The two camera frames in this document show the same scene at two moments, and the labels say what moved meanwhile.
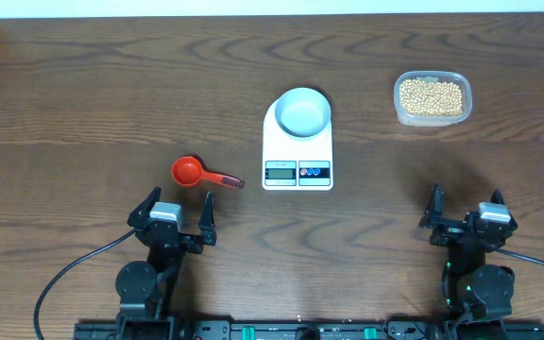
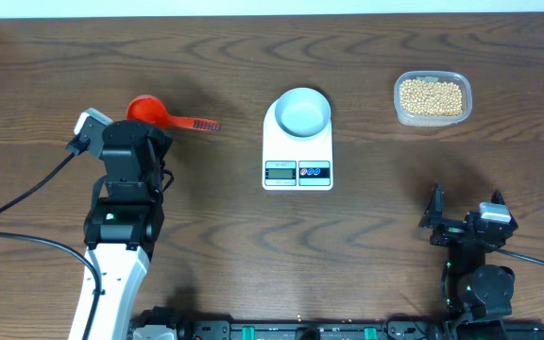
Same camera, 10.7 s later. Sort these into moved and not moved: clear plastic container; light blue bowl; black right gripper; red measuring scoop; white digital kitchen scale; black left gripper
Moved: black left gripper; red measuring scoop
Not moved: white digital kitchen scale; black right gripper; light blue bowl; clear plastic container
